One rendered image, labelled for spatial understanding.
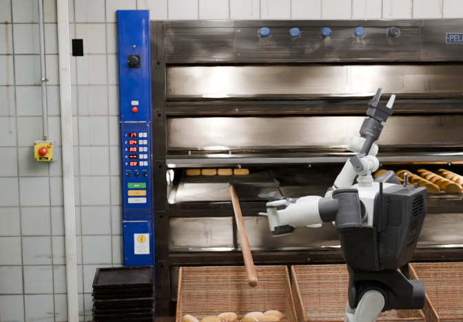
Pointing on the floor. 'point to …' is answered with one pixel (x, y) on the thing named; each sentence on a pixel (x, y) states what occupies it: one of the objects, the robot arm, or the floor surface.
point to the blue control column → (132, 30)
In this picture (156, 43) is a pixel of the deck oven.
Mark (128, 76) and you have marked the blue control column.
